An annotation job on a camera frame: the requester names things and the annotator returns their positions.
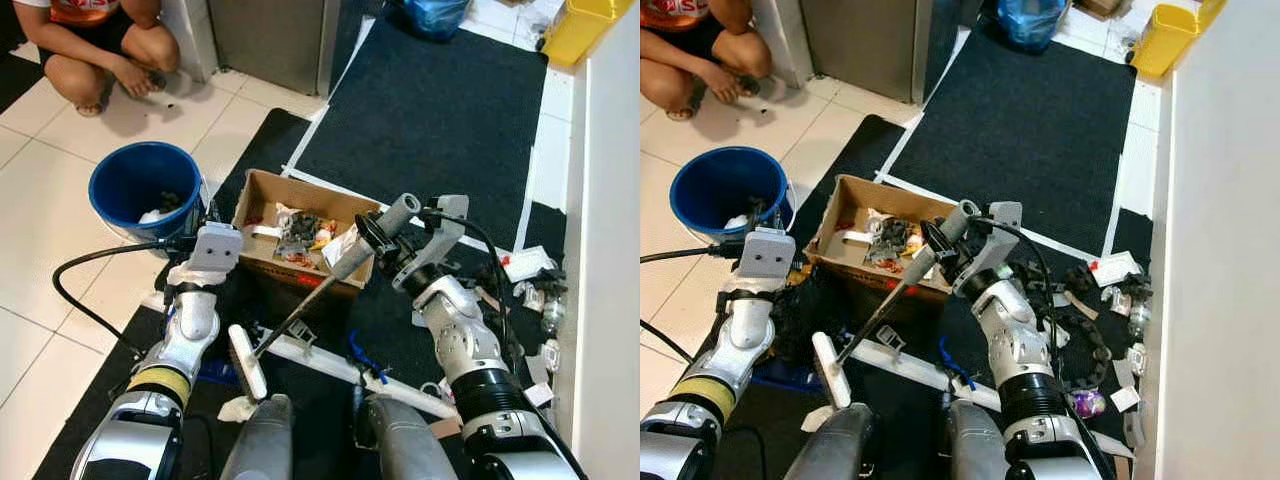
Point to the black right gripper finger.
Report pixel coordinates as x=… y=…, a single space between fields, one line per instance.
x=377 y=233
x=938 y=240

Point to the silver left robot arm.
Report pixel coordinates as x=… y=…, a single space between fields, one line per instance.
x=745 y=330
x=190 y=325

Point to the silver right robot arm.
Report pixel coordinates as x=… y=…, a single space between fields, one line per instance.
x=1015 y=335
x=460 y=325

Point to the black floor mat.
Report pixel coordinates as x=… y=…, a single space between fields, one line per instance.
x=862 y=148
x=262 y=140

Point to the white trash in bucket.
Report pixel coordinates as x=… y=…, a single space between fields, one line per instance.
x=154 y=215
x=737 y=221

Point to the crumpled wrapper trash pile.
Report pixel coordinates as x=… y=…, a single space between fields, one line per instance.
x=892 y=238
x=300 y=232

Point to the brown cardboard box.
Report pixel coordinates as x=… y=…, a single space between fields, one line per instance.
x=850 y=195
x=262 y=190

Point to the blue plastic bucket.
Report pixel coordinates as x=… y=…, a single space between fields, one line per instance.
x=125 y=180
x=715 y=185

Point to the long white bar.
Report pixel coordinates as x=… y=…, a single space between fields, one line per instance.
x=330 y=362
x=905 y=362

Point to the white paper with red mark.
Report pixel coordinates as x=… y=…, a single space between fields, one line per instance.
x=1115 y=268
x=527 y=264

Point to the dark grey carpet mat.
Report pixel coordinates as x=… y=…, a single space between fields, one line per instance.
x=1020 y=130
x=430 y=120

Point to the clear small bottle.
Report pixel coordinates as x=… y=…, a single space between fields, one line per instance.
x=553 y=315
x=1140 y=320

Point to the crouching person in orange shirt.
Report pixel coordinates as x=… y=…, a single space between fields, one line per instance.
x=100 y=50
x=700 y=60

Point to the grey right robot leg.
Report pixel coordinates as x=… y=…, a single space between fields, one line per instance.
x=405 y=440
x=980 y=445

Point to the grey robot leg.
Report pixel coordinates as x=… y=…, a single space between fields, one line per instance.
x=405 y=440
x=835 y=445
x=980 y=445
x=260 y=440

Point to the purple shiny ball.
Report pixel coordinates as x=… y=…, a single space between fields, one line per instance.
x=1088 y=404

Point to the small white paper tag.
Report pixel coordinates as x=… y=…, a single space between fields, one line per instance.
x=540 y=394
x=1126 y=399

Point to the grey metal cabinet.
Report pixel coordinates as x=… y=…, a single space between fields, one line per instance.
x=270 y=40
x=860 y=45

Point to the white crumpled paper scrap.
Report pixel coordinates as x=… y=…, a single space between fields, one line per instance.
x=232 y=408
x=814 y=418

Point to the grey left robot leg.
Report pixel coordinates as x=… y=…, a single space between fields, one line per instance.
x=260 y=440
x=835 y=445

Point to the blue plastic bag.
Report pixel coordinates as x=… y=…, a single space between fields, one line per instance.
x=437 y=15
x=1030 y=20

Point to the yellow plastic bin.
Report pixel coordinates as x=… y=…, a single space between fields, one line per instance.
x=575 y=30
x=1165 y=40

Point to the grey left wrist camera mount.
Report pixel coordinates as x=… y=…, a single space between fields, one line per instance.
x=217 y=246
x=767 y=252

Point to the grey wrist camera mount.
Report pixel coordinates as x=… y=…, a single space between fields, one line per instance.
x=217 y=246
x=1000 y=232
x=447 y=225
x=767 y=252

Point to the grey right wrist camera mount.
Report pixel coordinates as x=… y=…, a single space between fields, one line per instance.
x=1000 y=232
x=447 y=225

